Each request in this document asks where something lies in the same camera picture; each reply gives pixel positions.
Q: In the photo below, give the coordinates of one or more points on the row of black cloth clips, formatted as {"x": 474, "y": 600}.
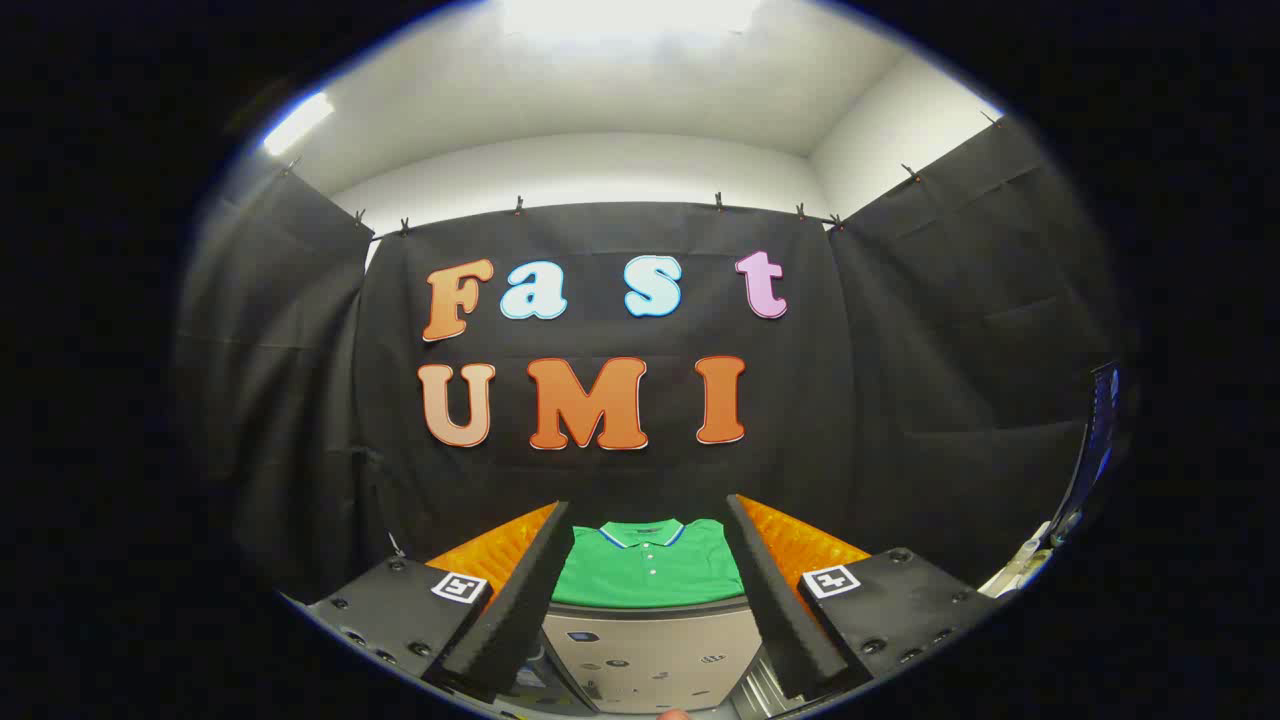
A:
{"x": 518, "y": 206}

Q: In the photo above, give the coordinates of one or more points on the ceiling light strip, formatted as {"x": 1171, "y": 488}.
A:
{"x": 297, "y": 123}

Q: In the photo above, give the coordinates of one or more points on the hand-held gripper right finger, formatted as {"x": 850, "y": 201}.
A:
{"x": 775, "y": 600}

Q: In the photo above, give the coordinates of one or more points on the white equipment pile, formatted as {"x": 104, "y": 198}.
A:
{"x": 1020, "y": 565}

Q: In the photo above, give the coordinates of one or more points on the green polo shirt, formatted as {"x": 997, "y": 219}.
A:
{"x": 650, "y": 570}

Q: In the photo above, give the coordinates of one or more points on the ceiling light panel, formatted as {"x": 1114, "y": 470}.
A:
{"x": 630, "y": 15}

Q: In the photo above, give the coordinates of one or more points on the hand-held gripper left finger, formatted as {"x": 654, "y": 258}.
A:
{"x": 520, "y": 600}

